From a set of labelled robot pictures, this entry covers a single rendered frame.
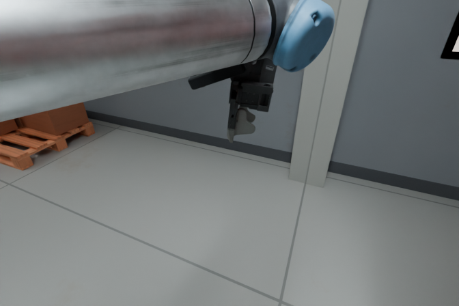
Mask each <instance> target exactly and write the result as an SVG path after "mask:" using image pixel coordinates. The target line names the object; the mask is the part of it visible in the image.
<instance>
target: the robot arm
mask: <svg viewBox="0 0 459 306"><path fill-rule="evenodd" d="M334 24H335V14H334V11H333V9H332V8H331V6H329V5H328V4H326V3H325V2H323V1H321V0H0V122H3V121H7V120H12V119H15V118H18V117H23V116H27V115H32V114H35V113H40V112H43V111H49V110H52V109H57V108H60V107H66V106H69V105H74V104H77V103H80V102H86V101H89V100H94V99H97V98H103V97H106V96H111V95H114V94H120V93H123V92H128V91H131V90H134V89H140V88H143V87H148V86H151V85H157V84H160V83H165V82H168V81H174V80H177V79H182V78H185V77H190V78H189V79H188V82H189V85H190V86H191V89H198V88H201V87H205V86H207V85H210V84H213V83H216V82H219V81H222V80H225V79H228V78H230V79H231V81H232V82H231V87H230V92H229V103H230V107H229V117H228V125H227V138H228V139H229V142H230V143H233V139H234V136H235V135H245V134H252V133H254V132H255V126H254V125H253V124H252V123H251V122H254V121H255V115H254V114H252V113H251V112H249V111H248V110H247V107H248V108H249V109H255V110H257V111H263V112H268V110H269V106H270V100H271V97H272V94H273V83H274V79H275V73H276V69H277V66H280V67H281V68H283V69H284V70H286V71H288V72H297V71H299V70H302V69H303V68H305V67H307V66H308V65H309V64H310V63H311V62H312V61H313V60H314V59H315V58H317V56H318V55H319V54H320V53H321V51H322V50H323V48H324V47H325V46H326V44H327V42H328V40H329V38H330V37H331V34H332V32H333V28H334ZM238 105H240V108H239V109H238Z"/></svg>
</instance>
